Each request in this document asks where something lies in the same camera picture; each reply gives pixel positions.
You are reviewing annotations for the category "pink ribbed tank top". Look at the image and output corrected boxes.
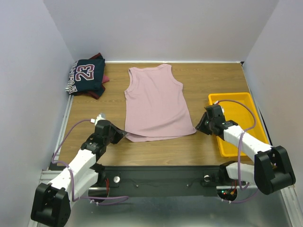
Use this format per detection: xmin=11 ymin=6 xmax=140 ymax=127
xmin=124 ymin=64 xmax=196 ymax=142

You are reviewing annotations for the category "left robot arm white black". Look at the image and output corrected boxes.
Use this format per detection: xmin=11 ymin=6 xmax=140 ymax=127
xmin=31 ymin=114 xmax=127 ymax=227

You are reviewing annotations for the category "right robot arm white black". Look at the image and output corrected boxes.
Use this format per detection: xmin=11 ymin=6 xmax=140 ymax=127
xmin=196 ymin=104 xmax=296 ymax=195

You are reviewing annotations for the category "yellow plastic tray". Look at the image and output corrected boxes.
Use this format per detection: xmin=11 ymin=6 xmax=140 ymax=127
xmin=208 ymin=92 xmax=269 ymax=143

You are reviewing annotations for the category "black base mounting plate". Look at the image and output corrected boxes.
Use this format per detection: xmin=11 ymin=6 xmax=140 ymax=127
xmin=81 ymin=164 xmax=233 ymax=202

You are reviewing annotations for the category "navy number 23 jersey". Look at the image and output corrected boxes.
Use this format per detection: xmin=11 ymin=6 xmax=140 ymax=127
xmin=65 ymin=59 xmax=105 ymax=95

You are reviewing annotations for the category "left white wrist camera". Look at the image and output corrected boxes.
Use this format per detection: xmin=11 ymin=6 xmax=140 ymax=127
xmin=96 ymin=113 xmax=106 ymax=122

